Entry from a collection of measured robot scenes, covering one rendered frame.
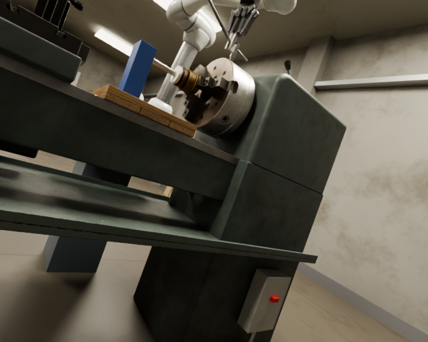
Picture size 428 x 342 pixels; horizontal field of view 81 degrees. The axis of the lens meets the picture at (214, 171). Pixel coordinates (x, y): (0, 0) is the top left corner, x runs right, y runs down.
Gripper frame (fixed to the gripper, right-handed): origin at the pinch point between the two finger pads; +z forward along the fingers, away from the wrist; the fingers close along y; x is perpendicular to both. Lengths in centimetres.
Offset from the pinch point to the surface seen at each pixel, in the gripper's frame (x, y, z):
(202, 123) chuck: -2.9, 5.2, 35.3
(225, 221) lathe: 6, 28, 67
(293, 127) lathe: 24.1, 29.1, 20.8
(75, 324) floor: -17, -4, 131
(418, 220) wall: 226, 92, 28
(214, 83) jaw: -7.6, 7.0, 20.2
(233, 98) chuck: -2.8, 14.4, 22.6
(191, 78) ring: -12.4, -0.7, 21.6
